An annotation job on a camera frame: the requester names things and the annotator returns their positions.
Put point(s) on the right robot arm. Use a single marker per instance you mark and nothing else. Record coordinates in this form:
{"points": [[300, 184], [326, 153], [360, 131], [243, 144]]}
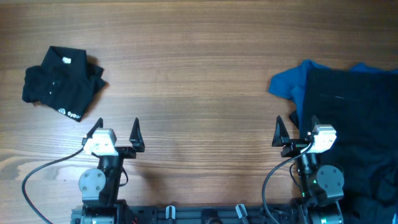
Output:
{"points": [[321, 185]]}

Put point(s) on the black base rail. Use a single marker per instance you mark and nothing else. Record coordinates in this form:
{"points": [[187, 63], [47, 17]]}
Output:
{"points": [[186, 215]]}

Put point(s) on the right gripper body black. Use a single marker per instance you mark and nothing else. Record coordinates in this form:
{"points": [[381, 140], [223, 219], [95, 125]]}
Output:
{"points": [[293, 149]]}

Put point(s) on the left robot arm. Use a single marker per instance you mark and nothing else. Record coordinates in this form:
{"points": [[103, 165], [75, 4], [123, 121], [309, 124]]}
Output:
{"points": [[100, 186]]}

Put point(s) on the blue shirt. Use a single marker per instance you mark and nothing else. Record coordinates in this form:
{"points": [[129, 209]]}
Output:
{"points": [[291, 84]]}

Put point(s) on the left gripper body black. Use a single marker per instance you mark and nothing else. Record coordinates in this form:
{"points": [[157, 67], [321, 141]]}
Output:
{"points": [[129, 151]]}

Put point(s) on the black shorts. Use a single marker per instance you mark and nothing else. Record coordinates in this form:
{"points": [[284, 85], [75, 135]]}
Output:
{"points": [[362, 106]]}

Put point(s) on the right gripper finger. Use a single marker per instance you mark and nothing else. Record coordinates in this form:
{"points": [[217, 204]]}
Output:
{"points": [[281, 136], [315, 122]]}

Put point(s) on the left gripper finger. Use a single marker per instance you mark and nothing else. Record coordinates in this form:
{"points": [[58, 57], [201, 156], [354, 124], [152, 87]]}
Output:
{"points": [[89, 134], [136, 138]]}

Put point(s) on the folded black polo shirt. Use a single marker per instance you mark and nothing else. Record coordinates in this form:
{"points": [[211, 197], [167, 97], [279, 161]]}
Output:
{"points": [[65, 81]]}

